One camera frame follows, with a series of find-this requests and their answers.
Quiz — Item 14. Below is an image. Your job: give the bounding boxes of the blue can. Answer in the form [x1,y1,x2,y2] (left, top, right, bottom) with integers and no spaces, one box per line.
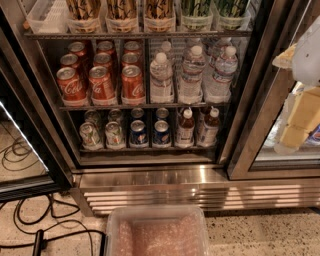
[129,120,148,147]
[153,120,170,146]

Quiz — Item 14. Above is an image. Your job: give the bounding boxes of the front left white can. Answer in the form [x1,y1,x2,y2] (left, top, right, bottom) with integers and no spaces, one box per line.
[79,122,103,150]

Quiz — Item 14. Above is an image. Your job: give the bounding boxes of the left tea bottle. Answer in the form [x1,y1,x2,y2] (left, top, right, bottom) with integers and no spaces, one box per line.
[176,108,195,148]

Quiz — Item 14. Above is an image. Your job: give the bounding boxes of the water bottle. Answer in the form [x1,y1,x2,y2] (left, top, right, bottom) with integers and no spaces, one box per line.
[178,45,206,104]
[203,46,238,103]
[150,52,173,103]

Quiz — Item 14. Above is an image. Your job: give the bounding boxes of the right brown tall can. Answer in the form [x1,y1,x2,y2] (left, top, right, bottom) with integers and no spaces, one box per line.
[145,0,174,20]

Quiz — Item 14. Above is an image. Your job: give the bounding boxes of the front right cola can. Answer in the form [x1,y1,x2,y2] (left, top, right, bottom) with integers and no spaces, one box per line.
[121,65,145,99]

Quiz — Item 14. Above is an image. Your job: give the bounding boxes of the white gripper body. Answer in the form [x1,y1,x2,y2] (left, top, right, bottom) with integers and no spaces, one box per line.
[292,16,320,86]

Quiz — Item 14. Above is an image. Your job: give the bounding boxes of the middle brown tall can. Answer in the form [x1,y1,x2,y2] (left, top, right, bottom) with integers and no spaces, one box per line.
[106,0,137,20]

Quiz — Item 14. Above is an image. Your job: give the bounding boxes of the middle water bottle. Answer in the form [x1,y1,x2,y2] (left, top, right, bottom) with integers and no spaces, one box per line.
[178,45,206,104]

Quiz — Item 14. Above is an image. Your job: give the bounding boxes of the right glass fridge door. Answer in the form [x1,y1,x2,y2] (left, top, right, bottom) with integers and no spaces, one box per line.
[228,0,319,180]

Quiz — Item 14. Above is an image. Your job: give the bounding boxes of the second row middle cola can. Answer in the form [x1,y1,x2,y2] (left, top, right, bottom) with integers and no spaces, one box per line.
[93,52,113,72]

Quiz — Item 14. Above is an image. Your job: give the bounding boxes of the front left cola can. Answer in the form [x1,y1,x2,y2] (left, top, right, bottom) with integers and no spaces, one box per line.
[56,67,86,101]

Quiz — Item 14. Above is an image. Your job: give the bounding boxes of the second row left cola can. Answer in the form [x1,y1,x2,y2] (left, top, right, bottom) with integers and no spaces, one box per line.
[60,53,86,77]

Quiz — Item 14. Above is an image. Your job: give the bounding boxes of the right water bottle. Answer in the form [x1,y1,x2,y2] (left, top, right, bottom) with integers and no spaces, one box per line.
[203,46,238,103]

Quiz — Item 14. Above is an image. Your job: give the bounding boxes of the front left blue can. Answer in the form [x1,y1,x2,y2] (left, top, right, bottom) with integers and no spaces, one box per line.
[129,120,148,147]

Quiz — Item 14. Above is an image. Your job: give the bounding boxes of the second row right cola can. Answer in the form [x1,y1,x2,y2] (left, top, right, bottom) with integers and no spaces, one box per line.
[121,52,141,68]

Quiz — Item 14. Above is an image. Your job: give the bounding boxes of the empty clear shelf tray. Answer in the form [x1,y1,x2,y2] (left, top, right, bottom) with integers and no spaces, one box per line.
[27,0,68,34]

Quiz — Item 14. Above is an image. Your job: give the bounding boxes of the front right blue can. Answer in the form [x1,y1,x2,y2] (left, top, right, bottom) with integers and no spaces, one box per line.
[153,120,170,146]

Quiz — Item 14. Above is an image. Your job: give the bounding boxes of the white can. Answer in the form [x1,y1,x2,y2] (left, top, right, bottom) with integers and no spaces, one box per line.
[105,121,125,149]
[79,122,103,150]

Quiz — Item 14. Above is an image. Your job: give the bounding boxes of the clear plastic bin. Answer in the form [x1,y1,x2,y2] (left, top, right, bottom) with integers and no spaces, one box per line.
[104,205,210,256]

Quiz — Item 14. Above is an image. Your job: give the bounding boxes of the brown tall can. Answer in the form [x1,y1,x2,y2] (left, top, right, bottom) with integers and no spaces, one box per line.
[106,0,137,20]
[145,0,174,20]
[66,0,101,20]

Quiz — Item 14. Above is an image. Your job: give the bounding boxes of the green tall can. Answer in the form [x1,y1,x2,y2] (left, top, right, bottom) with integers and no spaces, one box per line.
[181,0,211,17]
[215,0,250,18]

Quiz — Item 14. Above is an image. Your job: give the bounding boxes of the tea bottle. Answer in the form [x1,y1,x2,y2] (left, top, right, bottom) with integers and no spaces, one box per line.
[197,107,220,147]
[176,108,195,148]

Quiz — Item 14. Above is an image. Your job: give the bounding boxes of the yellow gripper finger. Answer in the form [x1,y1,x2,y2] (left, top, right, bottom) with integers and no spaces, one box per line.
[274,86,320,155]
[272,43,296,69]

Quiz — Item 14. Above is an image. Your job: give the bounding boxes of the open left glass door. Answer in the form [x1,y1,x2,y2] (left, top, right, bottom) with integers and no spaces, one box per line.
[0,53,71,203]

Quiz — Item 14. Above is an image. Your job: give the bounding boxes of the right tea bottle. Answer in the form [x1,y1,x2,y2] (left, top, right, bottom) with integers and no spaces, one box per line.
[197,107,220,147]

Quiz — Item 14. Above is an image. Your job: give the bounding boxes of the black floor cable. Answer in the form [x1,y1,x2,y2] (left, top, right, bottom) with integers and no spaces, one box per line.
[0,193,107,256]

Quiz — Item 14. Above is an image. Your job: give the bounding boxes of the front middle cola can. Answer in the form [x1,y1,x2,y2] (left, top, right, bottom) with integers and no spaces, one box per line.
[89,66,115,100]

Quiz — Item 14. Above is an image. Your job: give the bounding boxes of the stainless steel fridge cabinet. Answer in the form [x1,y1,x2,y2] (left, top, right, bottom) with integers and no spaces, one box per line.
[0,0,320,216]

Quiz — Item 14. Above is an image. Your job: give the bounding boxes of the left brown tall can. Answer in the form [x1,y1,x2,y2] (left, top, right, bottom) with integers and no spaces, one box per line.
[66,0,101,20]

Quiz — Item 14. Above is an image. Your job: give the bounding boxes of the left water bottle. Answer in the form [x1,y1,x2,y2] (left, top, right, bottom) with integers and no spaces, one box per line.
[150,52,173,103]

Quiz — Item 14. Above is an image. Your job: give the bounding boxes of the second row cola can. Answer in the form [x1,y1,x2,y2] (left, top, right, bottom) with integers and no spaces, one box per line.
[121,52,141,68]
[60,53,86,77]
[93,52,113,72]

